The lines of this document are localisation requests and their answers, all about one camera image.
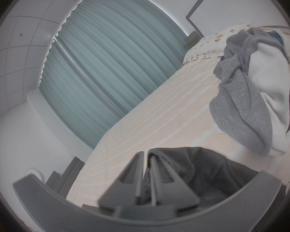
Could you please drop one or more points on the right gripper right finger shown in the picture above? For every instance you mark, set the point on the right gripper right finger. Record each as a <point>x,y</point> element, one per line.
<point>181,197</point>

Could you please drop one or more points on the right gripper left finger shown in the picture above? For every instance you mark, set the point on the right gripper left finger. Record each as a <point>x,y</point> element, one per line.
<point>116,197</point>

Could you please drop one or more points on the black T-shirt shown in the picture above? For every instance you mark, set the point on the black T-shirt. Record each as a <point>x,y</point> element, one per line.
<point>220,175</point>

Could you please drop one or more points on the bed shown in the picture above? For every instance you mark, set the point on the bed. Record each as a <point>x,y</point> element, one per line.
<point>174,105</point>

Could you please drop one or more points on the pile of clothes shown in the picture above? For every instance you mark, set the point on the pile of clothes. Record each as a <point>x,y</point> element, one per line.
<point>246,93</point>

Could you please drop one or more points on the black chest of drawers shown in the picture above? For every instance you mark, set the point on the black chest of drawers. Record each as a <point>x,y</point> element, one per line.
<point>67,175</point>

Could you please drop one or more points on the blue-green curtain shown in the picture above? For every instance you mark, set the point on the blue-green curtain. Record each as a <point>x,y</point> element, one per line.
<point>120,45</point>
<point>79,100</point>

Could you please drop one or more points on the white printed pillow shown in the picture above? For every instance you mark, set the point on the white printed pillow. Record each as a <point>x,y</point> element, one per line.
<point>207,47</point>

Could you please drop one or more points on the grey bedside table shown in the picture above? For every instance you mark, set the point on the grey bedside table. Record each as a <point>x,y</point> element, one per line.
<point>193,40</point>

